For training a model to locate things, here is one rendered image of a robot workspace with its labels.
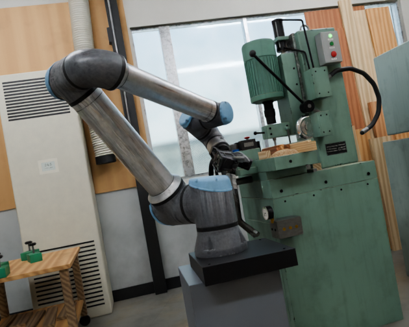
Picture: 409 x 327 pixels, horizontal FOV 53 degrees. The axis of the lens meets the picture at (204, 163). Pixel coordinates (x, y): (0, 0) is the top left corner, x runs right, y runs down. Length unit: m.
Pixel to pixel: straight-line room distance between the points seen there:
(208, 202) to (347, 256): 0.94
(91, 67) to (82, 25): 2.15
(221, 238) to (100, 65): 0.67
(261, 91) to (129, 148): 0.93
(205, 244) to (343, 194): 0.90
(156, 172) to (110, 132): 0.22
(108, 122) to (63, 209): 1.76
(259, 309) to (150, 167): 0.60
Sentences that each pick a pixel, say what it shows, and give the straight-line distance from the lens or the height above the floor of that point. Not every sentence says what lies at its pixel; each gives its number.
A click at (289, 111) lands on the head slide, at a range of 2.17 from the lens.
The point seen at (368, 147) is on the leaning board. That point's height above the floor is 0.84.
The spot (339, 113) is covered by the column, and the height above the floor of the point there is 1.06.
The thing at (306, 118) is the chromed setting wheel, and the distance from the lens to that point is 2.11.
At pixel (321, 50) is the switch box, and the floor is 1.39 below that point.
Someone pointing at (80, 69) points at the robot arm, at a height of 1.25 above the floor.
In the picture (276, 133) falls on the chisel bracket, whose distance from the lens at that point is 2.14.
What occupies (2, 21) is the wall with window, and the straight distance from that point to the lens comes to 3.67.
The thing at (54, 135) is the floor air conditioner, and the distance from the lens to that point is 3.09.
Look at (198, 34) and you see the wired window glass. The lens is 3.68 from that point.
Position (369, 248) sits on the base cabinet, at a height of 0.38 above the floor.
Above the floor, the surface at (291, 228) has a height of 0.58.
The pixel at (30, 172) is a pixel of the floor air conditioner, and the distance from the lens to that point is 3.11.
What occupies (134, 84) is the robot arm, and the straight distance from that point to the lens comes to 1.32.
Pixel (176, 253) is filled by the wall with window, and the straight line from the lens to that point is 3.40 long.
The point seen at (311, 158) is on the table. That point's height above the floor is 0.86.
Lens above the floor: 0.90
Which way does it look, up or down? 1 degrees up
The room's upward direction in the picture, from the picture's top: 10 degrees counter-clockwise
